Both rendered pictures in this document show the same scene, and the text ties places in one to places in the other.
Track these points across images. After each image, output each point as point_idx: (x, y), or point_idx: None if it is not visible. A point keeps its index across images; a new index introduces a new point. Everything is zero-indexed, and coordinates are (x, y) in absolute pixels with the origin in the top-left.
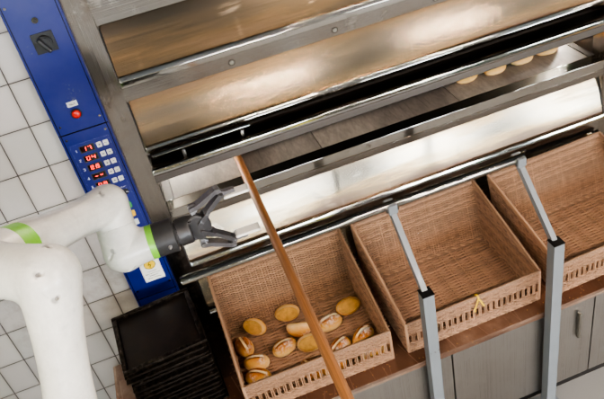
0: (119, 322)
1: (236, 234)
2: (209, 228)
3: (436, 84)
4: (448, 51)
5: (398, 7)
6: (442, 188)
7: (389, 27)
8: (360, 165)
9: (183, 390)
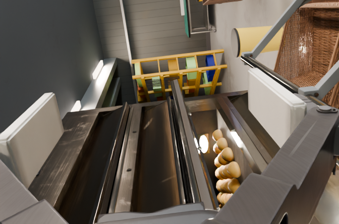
0: None
1: (287, 118)
2: (199, 217)
3: (189, 138)
4: (175, 152)
5: (123, 191)
6: (273, 73)
7: (144, 200)
8: (327, 218)
9: None
